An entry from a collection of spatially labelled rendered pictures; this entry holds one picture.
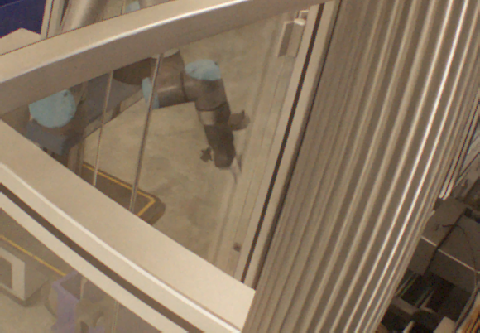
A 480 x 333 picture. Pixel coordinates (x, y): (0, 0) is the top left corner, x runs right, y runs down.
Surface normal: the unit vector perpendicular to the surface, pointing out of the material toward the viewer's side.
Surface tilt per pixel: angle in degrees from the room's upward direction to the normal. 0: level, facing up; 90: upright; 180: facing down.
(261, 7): 90
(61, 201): 0
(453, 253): 0
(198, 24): 90
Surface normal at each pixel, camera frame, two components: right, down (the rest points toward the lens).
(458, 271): -0.56, 0.32
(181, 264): 0.22, -0.84
